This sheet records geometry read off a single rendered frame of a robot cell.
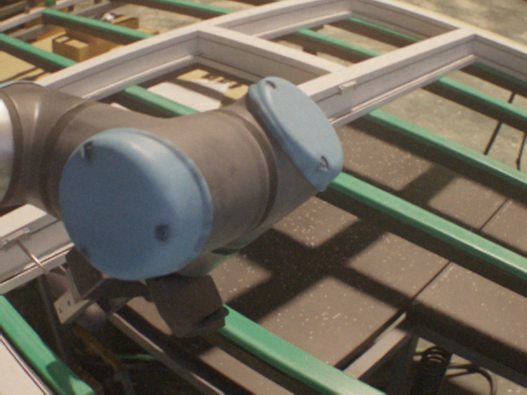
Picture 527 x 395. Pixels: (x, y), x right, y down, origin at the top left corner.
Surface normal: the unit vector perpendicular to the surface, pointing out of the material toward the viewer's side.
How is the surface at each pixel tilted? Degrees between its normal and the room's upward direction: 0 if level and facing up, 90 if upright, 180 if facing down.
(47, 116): 21
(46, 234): 90
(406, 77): 90
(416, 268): 0
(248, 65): 90
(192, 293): 43
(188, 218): 80
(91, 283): 66
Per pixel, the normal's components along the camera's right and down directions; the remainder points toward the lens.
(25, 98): 0.50, -0.79
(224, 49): -0.70, 0.36
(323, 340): 0.00, -0.86
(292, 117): 0.70, -0.54
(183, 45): 0.71, 0.36
